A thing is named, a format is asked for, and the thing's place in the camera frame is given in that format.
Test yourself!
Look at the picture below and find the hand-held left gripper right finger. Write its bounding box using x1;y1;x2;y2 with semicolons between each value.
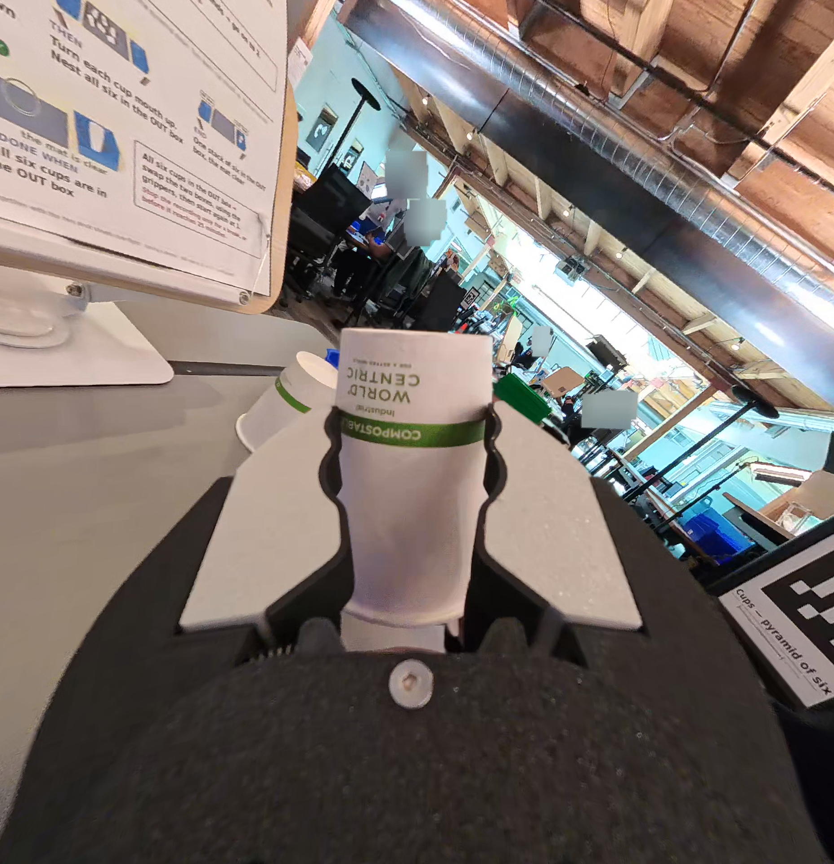
466;400;644;659

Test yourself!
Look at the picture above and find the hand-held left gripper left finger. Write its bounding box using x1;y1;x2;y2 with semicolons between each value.
179;405;356;659

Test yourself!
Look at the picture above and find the white paper cup green band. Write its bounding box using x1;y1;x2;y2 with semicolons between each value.
236;351;340;452
332;327;495;652

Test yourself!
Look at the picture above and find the person's right forearm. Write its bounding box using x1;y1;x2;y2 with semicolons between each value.
771;698;834;864

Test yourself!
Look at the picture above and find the green plastic bin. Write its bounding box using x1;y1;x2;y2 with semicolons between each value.
493;373;553;426

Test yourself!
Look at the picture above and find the black-white marker sign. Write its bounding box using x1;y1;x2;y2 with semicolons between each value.
719;540;834;708

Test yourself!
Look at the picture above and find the black tripod stand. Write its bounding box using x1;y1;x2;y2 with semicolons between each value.
623;385;781;504

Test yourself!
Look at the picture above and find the black office chair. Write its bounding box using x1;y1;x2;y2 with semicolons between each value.
410;270;465;332
285;165;371;298

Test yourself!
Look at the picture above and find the cardboard box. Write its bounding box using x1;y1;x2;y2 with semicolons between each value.
761;469;834;534

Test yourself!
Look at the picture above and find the wooden sign board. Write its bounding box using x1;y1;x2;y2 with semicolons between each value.
0;0;300;316

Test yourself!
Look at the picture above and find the white instruction sheet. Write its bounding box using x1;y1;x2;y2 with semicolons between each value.
0;0;288;298

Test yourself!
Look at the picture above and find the black floor lamp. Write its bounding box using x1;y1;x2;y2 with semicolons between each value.
324;77;382;176

